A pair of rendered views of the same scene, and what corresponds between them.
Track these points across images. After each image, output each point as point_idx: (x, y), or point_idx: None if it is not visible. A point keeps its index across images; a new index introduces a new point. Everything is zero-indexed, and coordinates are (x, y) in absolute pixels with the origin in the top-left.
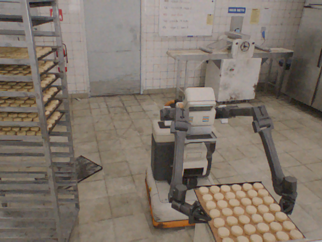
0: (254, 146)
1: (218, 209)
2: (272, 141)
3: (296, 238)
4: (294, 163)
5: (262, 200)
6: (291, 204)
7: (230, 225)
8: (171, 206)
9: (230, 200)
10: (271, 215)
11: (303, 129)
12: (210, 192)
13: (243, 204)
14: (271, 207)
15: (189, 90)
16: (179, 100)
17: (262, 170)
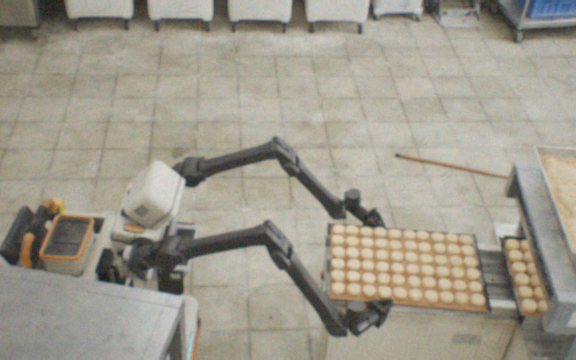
0: (3, 183)
1: (373, 285)
2: (309, 170)
3: (428, 237)
4: (93, 157)
5: (361, 237)
6: (379, 216)
7: (403, 284)
8: (360, 334)
9: (364, 268)
10: (394, 242)
11: None
12: (339, 282)
13: (370, 258)
14: (381, 235)
15: (154, 194)
16: (35, 224)
17: (87, 210)
